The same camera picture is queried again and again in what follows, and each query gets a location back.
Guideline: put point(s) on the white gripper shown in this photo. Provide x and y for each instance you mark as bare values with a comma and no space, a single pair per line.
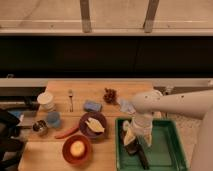
141,126

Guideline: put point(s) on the black whiteboard eraser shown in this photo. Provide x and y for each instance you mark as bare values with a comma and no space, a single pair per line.
131,148

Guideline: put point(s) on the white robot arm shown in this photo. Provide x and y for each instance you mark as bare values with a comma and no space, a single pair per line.
198,104

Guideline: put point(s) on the green plastic tray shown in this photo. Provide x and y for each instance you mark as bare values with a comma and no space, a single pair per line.
165,154

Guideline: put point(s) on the black marker pen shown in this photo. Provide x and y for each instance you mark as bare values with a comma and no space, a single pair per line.
142,156

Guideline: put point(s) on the small white round object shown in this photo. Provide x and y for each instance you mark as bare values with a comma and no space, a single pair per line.
125,125

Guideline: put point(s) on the crumpled light blue cloth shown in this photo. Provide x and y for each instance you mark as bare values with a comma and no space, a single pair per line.
126,106

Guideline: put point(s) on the dark purple plate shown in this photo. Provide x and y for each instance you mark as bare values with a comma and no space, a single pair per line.
86,130

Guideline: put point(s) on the yellow banana peel toy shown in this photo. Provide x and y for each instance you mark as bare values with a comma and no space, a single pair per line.
94,125

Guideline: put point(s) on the dark red grape bunch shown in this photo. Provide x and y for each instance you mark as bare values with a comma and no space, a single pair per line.
110,96

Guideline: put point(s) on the blue sponge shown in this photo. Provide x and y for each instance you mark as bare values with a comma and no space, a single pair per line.
92,106

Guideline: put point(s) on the yellow round fruit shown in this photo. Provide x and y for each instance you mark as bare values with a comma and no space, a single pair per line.
77,148

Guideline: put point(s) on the red bowl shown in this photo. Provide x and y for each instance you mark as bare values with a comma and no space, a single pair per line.
76,160

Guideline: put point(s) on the red chili pepper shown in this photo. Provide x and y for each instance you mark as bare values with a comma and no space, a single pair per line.
67,133

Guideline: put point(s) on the silver fork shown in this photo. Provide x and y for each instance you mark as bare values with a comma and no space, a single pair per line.
70,93

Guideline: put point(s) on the blue plastic cup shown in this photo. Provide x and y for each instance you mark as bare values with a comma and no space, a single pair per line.
53,119

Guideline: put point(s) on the small metal tin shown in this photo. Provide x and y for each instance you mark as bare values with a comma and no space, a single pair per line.
40,127

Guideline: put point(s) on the white paper cup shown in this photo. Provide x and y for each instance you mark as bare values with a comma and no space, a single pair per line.
45,99

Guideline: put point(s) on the black object at left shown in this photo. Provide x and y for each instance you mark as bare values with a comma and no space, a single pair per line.
8,123

